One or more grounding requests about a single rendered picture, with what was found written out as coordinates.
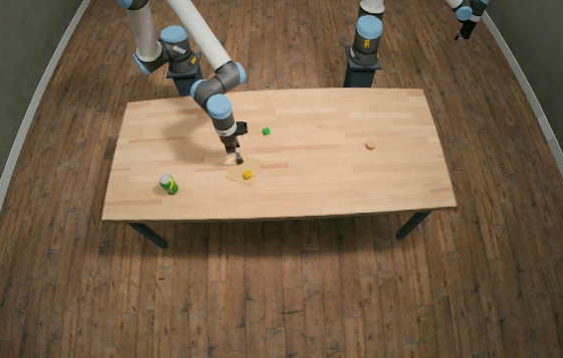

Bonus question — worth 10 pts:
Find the tan mat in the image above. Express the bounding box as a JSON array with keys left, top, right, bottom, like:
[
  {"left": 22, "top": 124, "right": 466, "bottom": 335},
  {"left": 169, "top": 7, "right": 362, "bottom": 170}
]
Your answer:
[{"left": 225, "top": 154, "right": 264, "bottom": 188}]

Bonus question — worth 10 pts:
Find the green can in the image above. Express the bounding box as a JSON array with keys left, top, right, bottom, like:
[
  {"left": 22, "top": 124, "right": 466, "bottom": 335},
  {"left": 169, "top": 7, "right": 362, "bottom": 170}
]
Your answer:
[{"left": 158, "top": 172, "right": 180, "bottom": 197}]

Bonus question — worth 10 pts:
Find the wooden table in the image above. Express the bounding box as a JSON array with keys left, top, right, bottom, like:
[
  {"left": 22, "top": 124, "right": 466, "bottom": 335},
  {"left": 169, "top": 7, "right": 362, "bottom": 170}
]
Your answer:
[{"left": 100, "top": 88, "right": 459, "bottom": 251}]

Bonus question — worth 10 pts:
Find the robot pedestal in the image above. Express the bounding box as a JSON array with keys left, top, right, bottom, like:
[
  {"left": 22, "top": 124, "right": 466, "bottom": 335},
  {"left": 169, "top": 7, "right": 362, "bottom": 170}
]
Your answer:
[
  {"left": 165, "top": 52, "right": 209, "bottom": 97},
  {"left": 342, "top": 47, "right": 383, "bottom": 90}
]

